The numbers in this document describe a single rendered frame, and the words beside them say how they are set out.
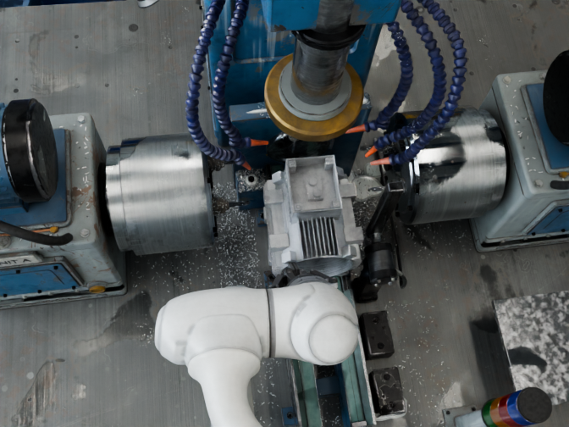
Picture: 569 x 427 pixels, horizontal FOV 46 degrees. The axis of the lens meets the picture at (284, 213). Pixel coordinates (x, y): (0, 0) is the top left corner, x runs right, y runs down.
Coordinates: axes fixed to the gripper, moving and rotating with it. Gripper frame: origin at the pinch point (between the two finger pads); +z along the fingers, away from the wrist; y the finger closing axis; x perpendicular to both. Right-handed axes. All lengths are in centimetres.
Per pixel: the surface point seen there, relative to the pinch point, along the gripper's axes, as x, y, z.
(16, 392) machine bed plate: 25, 63, 21
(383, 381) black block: 29.5, -18.6, 11.1
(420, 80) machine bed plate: -37, -46, 56
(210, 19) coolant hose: -48, 11, -13
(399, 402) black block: 33.8, -21.2, 8.6
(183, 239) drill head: -7.9, 21.1, 7.8
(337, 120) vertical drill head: -28.9, -9.2, -10.2
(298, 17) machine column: -44, -1, -31
